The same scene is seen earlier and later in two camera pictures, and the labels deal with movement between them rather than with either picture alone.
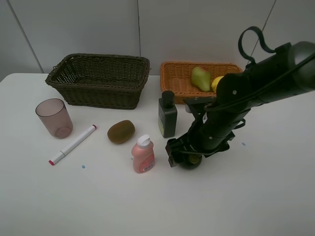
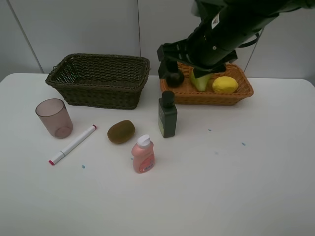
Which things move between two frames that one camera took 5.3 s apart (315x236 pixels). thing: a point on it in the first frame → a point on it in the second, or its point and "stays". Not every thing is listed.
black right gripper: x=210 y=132 → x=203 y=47
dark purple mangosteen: x=194 y=161 → x=175 y=79
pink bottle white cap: x=143 y=155 stays
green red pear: x=200 y=77 stays
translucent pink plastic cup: x=54 y=115 stays
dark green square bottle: x=167 y=116 stays
